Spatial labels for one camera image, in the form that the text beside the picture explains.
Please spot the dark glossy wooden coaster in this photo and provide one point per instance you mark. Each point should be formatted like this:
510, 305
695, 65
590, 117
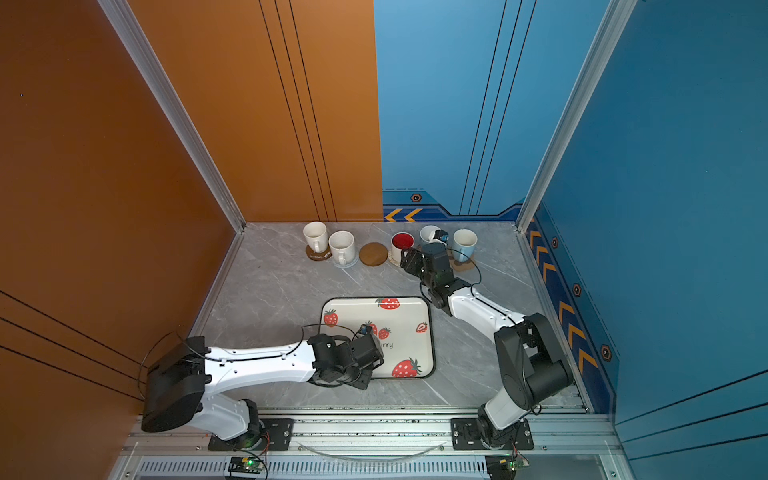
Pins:
314, 255

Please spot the strawberry print white tray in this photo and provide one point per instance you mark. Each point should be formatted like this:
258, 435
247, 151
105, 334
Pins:
402, 325

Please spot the left aluminium corner post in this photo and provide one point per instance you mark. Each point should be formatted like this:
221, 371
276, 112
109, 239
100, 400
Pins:
126, 25

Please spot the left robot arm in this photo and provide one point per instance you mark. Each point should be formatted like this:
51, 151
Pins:
188, 386

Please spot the white mug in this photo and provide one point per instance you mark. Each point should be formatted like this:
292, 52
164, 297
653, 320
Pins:
316, 236
342, 244

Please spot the light blue mug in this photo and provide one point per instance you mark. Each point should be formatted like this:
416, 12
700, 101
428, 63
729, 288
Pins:
463, 244

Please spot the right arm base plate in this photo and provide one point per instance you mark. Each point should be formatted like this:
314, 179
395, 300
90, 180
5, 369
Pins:
466, 435

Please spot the right aluminium corner post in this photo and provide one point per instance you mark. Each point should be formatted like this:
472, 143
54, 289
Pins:
610, 30

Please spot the paw shaped brown coaster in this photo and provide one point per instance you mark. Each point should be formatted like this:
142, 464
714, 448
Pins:
462, 266

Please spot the light wooden round coaster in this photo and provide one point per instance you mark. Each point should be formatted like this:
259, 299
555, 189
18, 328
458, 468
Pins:
373, 254

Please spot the left green circuit board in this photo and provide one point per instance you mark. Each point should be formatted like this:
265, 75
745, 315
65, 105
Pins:
247, 467

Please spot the red interior mug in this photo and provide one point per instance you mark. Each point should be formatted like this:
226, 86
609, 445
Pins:
400, 242

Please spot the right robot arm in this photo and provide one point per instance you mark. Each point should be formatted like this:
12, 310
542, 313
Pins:
533, 366

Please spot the right green circuit board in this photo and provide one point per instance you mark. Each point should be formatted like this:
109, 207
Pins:
505, 467

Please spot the light blue rope coaster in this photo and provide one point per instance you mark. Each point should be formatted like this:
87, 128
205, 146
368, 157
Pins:
346, 265

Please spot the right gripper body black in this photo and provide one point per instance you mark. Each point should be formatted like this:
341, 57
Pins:
417, 266

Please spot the aluminium corner post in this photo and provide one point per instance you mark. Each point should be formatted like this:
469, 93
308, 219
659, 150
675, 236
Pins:
610, 30
126, 25

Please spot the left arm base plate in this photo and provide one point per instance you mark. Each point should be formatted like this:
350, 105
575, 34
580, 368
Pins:
272, 434

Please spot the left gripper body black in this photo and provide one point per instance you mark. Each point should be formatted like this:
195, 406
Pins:
360, 378

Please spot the aluminium front rail frame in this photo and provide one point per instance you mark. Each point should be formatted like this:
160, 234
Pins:
384, 444

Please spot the green circuit board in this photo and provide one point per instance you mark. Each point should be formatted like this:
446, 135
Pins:
505, 467
247, 467

